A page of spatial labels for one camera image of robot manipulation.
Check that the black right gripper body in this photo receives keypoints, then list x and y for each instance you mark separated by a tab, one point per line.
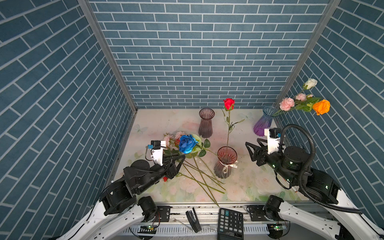
273	159

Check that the blue rose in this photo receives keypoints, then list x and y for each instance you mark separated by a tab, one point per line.
187	144

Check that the orange rose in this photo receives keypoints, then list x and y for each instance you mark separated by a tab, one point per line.
317	105

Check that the purple blue ribbed glass vase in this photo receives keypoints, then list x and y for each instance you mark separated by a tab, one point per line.
265	121

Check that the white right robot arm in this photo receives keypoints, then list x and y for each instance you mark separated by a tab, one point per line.
293	164

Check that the aluminium front rail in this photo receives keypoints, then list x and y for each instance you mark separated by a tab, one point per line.
208	212

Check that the white rose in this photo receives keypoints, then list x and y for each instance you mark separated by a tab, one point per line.
309	84

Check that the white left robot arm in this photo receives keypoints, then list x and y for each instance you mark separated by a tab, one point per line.
118	207

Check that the pink rose stem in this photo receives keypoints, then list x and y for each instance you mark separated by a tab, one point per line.
300	102

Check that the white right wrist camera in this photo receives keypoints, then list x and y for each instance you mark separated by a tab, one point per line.
273	139

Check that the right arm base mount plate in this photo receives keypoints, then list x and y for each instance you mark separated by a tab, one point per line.
256	213

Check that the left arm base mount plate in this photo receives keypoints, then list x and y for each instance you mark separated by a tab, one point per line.
163	214

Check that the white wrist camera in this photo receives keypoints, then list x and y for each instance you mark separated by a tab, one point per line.
273	139
155	150

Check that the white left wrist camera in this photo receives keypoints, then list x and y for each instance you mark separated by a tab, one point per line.
155	150

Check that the dark smoky glass vase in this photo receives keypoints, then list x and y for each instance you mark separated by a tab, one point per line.
206	128

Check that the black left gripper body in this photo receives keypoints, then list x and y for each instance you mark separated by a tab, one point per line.
168	172

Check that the black calculator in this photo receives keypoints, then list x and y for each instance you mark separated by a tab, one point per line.
230	225

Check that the bunch of roses on table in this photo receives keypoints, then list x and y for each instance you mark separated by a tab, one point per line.
195	165

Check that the pink glass vase with twine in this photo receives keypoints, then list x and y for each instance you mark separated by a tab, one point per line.
227	160

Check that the black stapler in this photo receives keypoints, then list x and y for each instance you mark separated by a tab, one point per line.
193	220

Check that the small red rose stem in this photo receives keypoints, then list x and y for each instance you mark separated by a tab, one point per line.
229	106

